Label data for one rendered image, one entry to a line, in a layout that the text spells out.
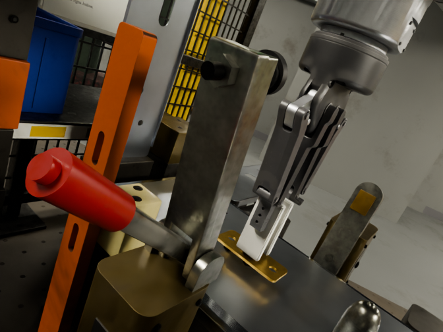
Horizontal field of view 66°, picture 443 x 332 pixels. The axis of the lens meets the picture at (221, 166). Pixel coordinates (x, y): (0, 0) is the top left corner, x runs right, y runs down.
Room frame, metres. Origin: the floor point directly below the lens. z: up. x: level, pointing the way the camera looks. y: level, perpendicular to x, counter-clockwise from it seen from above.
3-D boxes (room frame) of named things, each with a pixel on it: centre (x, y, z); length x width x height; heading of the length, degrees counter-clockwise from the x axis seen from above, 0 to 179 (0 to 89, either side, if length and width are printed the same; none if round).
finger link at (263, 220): (0.32, -0.05, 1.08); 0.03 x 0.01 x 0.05; 149
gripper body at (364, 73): (0.35, -0.07, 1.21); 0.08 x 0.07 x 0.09; 149
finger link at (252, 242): (0.34, -0.06, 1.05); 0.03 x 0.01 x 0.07; 59
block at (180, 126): (0.60, 0.10, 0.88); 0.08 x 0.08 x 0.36; 59
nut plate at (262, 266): (0.35, -0.07, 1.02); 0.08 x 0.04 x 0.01; 59
